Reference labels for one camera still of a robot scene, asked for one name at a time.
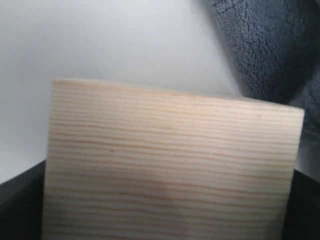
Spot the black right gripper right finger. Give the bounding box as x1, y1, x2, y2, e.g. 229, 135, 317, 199
282, 170, 320, 240

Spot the grey fleece towel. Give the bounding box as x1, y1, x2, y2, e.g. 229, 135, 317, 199
208, 0, 320, 141

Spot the light wooden cube block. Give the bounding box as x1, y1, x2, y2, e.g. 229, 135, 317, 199
41, 79, 304, 240

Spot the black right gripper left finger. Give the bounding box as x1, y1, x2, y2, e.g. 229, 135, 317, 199
0, 160, 46, 240

